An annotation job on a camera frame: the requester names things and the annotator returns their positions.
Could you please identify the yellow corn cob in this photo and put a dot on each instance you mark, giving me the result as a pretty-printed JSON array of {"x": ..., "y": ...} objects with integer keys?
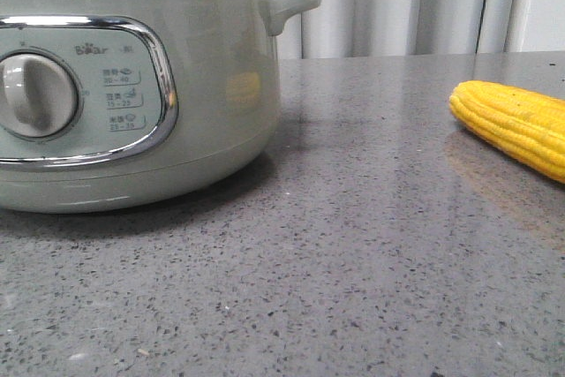
[{"x": 526, "y": 125}]

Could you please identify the pale green electric pot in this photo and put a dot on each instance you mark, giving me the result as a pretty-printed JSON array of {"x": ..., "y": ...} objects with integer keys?
[{"x": 107, "y": 104}]

